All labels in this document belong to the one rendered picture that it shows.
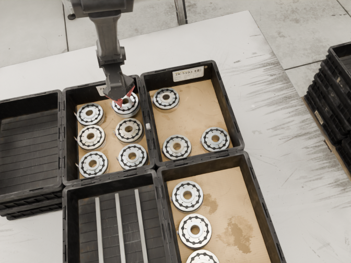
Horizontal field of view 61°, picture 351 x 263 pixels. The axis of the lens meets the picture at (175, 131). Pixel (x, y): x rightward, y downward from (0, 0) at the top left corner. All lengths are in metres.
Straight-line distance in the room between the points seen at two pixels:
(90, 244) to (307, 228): 0.74
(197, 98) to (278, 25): 1.72
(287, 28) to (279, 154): 1.70
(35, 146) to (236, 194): 0.76
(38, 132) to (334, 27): 2.43
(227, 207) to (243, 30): 0.98
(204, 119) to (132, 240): 0.50
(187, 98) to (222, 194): 0.41
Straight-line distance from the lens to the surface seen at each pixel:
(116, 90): 0.93
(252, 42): 1.61
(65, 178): 1.02
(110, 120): 1.19
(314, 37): 2.78
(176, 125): 1.13
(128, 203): 1.04
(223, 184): 1.03
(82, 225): 1.06
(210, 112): 1.16
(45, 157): 1.21
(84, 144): 1.13
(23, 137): 1.29
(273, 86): 1.44
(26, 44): 3.01
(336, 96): 1.86
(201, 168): 1.00
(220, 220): 1.00
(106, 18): 0.62
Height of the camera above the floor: 1.80
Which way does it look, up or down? 61 degrees down
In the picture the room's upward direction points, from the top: 7 degrees counter-clockwise
